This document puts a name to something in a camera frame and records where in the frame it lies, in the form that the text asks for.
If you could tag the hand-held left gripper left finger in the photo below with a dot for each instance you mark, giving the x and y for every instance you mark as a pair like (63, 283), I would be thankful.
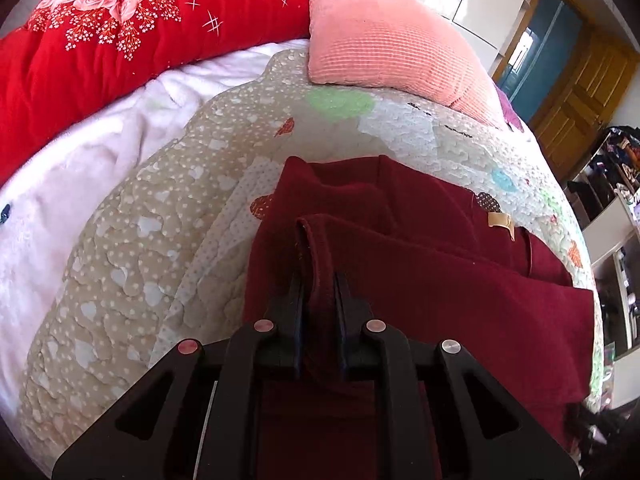
(296, 310)

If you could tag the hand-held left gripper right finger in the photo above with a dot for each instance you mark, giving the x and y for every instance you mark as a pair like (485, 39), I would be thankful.
(342, 310)

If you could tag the dark red garment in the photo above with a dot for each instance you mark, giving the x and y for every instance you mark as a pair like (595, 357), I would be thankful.
(425, 270)

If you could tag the beige heart-print quilted bedspread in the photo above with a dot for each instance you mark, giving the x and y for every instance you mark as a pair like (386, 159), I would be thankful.
(175, 220)

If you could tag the white fleece blanket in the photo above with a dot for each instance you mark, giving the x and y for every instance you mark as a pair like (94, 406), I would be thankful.
(65, 185)

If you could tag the pink pillow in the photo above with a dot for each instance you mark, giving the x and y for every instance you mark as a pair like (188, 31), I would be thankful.
(390, 45)

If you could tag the white cluttered shelf unit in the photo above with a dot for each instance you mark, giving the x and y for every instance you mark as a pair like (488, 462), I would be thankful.
(612, 240)

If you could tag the wooden door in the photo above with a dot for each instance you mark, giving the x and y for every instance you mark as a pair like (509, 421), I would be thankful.
(582, 100)

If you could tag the red floral quilt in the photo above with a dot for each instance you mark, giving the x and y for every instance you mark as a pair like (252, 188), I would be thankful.
(100, 40)

